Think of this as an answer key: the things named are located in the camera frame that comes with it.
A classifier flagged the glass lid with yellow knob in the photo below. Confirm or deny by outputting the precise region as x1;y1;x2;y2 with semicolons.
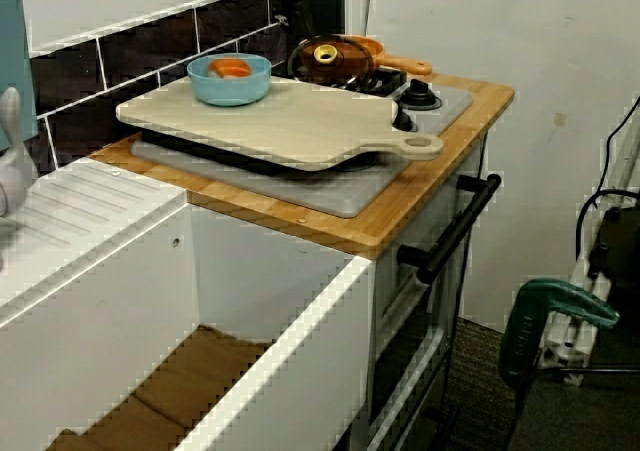
287;34;376;89

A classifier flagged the orange toy frying pan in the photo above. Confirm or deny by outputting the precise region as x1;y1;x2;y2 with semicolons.
343;34;434;77

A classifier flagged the orange salmon sushi toy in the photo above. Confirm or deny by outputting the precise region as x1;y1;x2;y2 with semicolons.
207;57;254;80

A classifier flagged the black burner grate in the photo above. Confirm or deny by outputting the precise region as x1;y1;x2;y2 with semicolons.
139;129;396;173
343;66;409;98

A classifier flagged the light blue bowl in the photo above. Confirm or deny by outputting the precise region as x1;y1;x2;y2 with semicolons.
186;52;273;108

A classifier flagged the light wooden cutting board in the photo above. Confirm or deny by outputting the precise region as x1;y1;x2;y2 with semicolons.
115;76;445;173

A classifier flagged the black stove knob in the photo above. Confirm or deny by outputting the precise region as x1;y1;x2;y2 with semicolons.
391;103;419;134
398;80;445;113

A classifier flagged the grey toy stove top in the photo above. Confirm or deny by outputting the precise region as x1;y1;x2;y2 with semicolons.
130;73;475;219

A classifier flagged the teal toy appliance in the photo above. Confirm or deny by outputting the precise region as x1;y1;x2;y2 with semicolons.
0;0;41;153

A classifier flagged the toy oven door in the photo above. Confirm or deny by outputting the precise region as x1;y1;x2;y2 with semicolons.
367;135;490;451

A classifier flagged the grey toy faucet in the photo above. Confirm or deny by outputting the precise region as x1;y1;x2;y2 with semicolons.
0;86;40;272

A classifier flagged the white toy sink basin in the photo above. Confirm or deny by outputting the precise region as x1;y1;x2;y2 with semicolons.
0;159;377;451

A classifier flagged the brown cloth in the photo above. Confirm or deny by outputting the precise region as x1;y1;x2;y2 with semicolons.
44;323;275;451

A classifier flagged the dark box device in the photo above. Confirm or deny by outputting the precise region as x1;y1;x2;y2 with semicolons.
588;204;640;292

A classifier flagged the green clamp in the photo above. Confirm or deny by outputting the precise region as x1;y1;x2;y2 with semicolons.
498;278;622;388

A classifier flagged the black oven door handle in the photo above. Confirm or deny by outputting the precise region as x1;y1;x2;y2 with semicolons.
396;172;503;284

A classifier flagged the thin black cable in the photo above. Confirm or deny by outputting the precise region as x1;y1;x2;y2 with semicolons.
597;96;640;195

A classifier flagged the thick black cable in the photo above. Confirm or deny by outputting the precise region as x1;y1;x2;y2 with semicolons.
573;186;640;272

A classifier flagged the aluminium frame rail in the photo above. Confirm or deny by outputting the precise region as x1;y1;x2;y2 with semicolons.
542;120;640;387

